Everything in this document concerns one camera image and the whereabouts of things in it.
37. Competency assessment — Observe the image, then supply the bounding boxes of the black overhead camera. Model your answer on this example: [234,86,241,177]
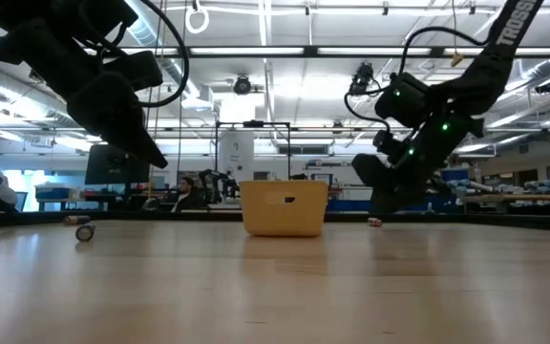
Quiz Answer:
[348,61,382,99]

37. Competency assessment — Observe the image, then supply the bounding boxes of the white ceiling box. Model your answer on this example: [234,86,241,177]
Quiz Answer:
[180,97,215,113]

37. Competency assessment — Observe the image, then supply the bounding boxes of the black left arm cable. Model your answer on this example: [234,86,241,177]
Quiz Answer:
[134,0,191,109]

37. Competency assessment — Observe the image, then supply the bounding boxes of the thin black light rail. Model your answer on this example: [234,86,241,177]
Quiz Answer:
[0,125,550,134]

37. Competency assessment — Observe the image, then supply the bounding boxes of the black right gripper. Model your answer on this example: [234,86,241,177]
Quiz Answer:
[369,142,441,215]

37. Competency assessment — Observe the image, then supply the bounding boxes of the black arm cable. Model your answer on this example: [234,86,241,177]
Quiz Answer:
[134,0,191,109]
[398,26,491,77]

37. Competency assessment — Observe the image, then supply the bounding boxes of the yellow plastic bin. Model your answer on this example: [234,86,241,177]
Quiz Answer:
[239,180,329,238]

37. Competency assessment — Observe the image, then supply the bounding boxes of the silver ventilation duct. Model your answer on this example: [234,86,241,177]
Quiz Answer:
[482,56,550,129]
[124,0,202,99]
[0,59,74,142]

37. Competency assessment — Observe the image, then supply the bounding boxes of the black dome camera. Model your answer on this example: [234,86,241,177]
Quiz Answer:
[232,75,254,97]

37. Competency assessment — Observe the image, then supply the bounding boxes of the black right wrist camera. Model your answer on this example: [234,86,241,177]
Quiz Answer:
[350,128,400,192]

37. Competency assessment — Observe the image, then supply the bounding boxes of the black table edge rail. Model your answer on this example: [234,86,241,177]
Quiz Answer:
[0,209,550,234]

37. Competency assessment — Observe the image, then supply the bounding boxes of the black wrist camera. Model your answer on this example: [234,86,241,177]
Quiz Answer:
[350,128,400,192]
[105,50,164,93]

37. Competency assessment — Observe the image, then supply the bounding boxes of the white air vent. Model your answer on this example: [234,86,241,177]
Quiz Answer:
[506,58,527,87]

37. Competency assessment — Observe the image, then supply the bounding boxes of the black hanging cable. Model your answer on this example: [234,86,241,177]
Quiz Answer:
[177,0,188,168]
[153,0,166,54]

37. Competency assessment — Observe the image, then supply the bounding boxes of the wooden workbench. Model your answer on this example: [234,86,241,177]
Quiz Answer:
[463,192,550,203]

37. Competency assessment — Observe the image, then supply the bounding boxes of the blue crate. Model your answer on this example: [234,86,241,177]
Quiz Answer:
[34,183,73,202]

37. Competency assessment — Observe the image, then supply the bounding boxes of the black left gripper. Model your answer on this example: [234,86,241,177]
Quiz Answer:
[50,52,169,169]

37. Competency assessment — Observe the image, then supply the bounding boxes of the blue storage bin row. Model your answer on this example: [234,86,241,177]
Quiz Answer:
[439,166,470,185]
[327,195,465,214]

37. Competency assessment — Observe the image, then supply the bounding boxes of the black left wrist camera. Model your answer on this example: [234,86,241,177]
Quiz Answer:
[105,50,164,93]

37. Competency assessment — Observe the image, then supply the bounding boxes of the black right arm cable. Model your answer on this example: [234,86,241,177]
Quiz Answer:
[398,26,491,77]

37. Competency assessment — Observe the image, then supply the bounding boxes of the white hanging cable ring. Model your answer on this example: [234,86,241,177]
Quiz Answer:
[184,0,210,35]

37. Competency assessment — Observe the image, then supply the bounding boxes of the black computer monitor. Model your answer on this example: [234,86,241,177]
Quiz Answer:
[84,142,154,186]

